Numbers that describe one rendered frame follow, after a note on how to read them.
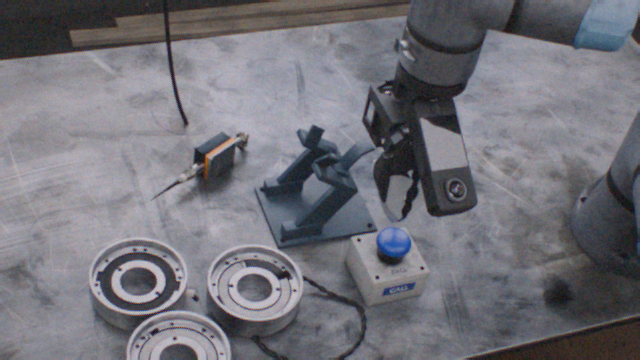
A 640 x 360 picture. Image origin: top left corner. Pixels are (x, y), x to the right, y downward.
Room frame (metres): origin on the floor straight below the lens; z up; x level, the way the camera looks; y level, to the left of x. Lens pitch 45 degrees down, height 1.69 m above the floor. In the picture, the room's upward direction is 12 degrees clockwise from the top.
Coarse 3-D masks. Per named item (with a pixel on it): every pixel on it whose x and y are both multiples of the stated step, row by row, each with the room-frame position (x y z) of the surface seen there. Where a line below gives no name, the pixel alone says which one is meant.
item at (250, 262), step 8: (256, 256) 0.71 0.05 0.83; (248, 264) 0.69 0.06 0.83; (256, 264) 0.70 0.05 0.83; (264, 264) 0.70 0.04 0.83; (272, 264) 0.70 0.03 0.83; (272, 272) 0.69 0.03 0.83; (280, 272) 0.69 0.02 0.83; (288, 272) 0.69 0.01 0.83; (288, 280) 0.69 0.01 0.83; (280, 296) 0.67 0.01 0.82
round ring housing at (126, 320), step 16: (128, 240) 0.68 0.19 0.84; (144, 240) 0.69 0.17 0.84; (96, 256) 0.65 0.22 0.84; (112, 256) 0.67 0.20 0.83; (160, 256) 0.68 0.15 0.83; (176, 256) 0.68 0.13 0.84; (96, 272) 0.64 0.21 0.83; (128, 272) 0.65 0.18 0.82; (144, 272) 0.66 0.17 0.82; (160, 272) 0.66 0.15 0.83; (176, 272) 0.66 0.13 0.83; (96, 288) 0.62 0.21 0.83; (160, 288) 0.64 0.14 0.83; (96, 304) 0.60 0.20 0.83; (112, 304) 0.60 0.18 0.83; (176, 304) 0.62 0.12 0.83; (112, 320) 0.59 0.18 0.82; (128, 320) 0.59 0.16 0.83; (144, 320) 0.59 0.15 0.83
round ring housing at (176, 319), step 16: (160, 320) 0.59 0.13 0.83; (176, 320) 0.60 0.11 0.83; (192, 320) 0.60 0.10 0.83; (208, 320) 0.60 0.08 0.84; (144, 336) 0.57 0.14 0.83; (208, 336) 0.59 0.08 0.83; (224, 336) 0.59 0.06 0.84; (128, 352) 0.54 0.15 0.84; (160, 352) 0.56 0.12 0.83; (176, 352) 0.57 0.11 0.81; (192, 352) 0.57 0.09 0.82; (224, 352) 0.57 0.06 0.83
